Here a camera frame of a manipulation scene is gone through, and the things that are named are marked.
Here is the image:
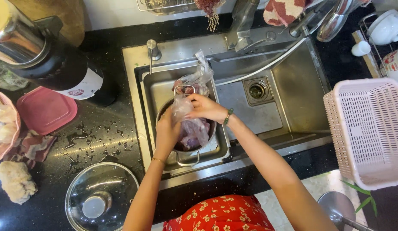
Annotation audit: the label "white mug red print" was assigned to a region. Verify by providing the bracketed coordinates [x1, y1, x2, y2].
[381, 46, 398, 84]

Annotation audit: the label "clear plastic bag with meat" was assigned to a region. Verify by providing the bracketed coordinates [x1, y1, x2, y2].
[172, 50, 215, 97]

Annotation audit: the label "wooden cutting board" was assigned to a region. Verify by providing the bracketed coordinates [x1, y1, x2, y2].
[8, 0, 86, 47]

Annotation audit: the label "glass pot lid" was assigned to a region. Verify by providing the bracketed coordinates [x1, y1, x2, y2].
[65, 162, 140, 231]

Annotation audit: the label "pink plastic lid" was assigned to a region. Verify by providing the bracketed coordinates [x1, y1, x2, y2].
[16, 86, 78, 136]

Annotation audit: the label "green plant leaves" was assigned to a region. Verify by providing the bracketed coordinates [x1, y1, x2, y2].
[340, 180, 378, 217]

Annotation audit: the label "steel ladle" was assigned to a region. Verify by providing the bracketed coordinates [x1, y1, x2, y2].
[317, 191, 376, 231]

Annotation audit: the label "steel soap dispenser pump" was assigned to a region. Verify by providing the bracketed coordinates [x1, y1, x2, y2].
[146, 39, 162, 74]

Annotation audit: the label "maroon patterned cloth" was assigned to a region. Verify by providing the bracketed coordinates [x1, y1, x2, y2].
[3, 129, 57, 169]

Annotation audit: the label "red white patterned towel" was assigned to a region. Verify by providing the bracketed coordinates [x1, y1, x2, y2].
[263, 0, 315, 27]

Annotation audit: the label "green bead bracelet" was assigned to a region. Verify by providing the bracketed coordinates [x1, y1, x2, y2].
[223, 108, 234, 126]

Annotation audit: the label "white ceramic teapot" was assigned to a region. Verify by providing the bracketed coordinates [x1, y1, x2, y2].
[367, 9, 398, 46]

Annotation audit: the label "person's left hand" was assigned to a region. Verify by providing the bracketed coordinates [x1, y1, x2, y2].
[155, 107, 182, 161]

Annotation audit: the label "pink bowl with food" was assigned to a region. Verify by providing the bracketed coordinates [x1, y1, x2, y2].
[0, 89, 22, 165]

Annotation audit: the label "steel sink insert tray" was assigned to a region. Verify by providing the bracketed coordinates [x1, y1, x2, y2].
[141, 62, 231, 172]

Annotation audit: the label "black electric kettle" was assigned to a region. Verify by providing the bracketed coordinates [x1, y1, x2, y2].
[0, 0, 118, 107]

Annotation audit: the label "steel sink basin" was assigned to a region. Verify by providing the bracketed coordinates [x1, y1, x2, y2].
[122, 25, 333, 190]

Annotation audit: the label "small white cup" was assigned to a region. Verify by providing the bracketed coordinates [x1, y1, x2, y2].
[351, 41, 371, 57]

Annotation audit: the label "clear plastic bag of meat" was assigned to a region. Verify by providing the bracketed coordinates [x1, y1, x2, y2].
[171, 95, 211, 151]

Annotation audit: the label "beige sponge cloth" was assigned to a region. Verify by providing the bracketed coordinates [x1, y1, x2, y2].
[0, 161, 38, 205]

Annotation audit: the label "red scrubber with strings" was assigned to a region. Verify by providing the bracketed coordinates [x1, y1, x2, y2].
[194, 0, 226, 33]

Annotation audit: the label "wire dish rack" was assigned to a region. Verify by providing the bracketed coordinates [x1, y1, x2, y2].
[136, 0, 203, 16]

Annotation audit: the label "person's right hand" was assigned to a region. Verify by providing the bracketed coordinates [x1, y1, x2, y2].
[185, 93, 230, 124]

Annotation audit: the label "steel kitchen faucet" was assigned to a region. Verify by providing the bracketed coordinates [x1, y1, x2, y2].
[224, 0, 337, 53]

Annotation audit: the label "steel cooking pot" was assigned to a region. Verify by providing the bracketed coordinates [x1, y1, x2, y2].
[155, 85, 217, 167]

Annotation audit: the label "wire cup rack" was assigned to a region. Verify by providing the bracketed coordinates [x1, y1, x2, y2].
[352, 12, 398, 79]

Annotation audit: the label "pink plastic basket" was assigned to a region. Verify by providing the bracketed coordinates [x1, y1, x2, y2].
[323, 78, 398, 191]

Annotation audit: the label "sink drain strainer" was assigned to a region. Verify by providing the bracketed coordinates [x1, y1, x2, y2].
[243, 76, 274, 106]

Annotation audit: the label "red floral dress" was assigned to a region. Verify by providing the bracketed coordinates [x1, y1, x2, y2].
[162, 194, 276, 231]

